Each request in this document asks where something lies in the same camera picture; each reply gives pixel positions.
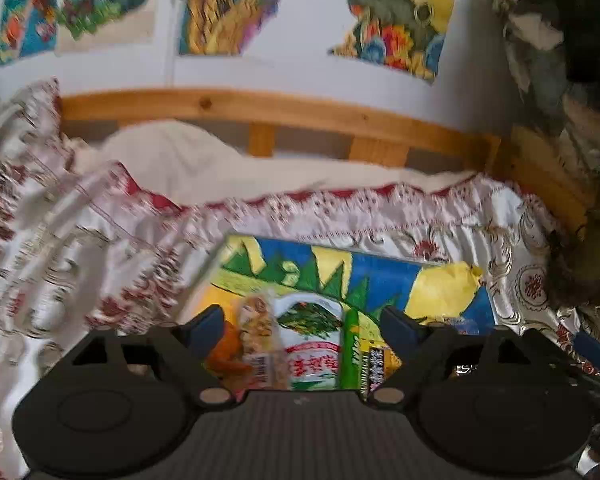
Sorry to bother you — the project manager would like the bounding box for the wooden bed frame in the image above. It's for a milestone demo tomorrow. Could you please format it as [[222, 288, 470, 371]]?
[[59, 89, 598, 233]]

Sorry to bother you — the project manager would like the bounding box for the colourful landscape wall poster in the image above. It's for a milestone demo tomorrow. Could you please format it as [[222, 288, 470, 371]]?
[[327, 0, 457, 84]]

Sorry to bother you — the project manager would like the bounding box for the grey tray with painted liner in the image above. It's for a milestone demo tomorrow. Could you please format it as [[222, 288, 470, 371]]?
[[179, 232, 499, 397]]

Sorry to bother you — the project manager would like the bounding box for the green stick snack packet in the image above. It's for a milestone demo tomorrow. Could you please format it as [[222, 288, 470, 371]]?
[[340, 309, 364, 391]]

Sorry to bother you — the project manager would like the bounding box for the orange snack packet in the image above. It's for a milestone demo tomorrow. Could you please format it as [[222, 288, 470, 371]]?
[[206, 319, 255, 388]]

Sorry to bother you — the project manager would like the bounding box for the blond figure wall poster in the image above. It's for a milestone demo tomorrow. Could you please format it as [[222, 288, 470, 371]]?
[[54, 0, 164, 54]]

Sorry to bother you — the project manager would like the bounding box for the seaweed painting wall poster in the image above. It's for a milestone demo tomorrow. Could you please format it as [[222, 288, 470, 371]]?
[[177, 0, 332, 57]]

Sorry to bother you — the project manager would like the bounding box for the orange-haired figure wall poster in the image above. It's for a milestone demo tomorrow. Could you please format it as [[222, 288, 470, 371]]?
[[0, 0, 65, 67]]

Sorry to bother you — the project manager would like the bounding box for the yellow snack packet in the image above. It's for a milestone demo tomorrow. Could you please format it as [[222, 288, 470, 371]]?
[[359, 344, 405, 397]]

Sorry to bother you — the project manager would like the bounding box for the brown plush toy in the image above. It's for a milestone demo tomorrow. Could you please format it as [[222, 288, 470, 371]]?
[[545, 232, 600, 312]]

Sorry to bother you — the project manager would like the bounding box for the white bed sheet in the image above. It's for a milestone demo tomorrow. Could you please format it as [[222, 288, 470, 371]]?
[[72, 120, 481, 207]]

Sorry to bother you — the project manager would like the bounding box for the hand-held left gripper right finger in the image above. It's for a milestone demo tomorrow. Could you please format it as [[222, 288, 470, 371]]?
[[367, 306, 557, 406]]

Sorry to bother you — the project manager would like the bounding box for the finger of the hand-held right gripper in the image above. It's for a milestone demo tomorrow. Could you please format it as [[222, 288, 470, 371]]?
[[525, 328, 600, 397]]

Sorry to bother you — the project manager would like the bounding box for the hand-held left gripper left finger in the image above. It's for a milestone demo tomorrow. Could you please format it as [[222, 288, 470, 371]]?
[[71, 305, 234, 408]]

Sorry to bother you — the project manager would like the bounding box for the white and green snack packet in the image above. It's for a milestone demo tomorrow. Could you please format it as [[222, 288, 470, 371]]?
[[274, 299, 344, 392]]

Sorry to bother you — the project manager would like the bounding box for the black cloth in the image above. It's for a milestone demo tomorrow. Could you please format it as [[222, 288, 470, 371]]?
[[535, 0, 600, 86]]

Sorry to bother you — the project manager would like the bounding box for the clear nut bar packet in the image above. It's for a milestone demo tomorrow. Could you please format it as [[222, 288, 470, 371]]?
[[236, 291, 289, 392]]

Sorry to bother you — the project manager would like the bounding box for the floral satin blanket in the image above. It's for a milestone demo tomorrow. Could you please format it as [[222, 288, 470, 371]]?
[[0, 77, 600, 480]]

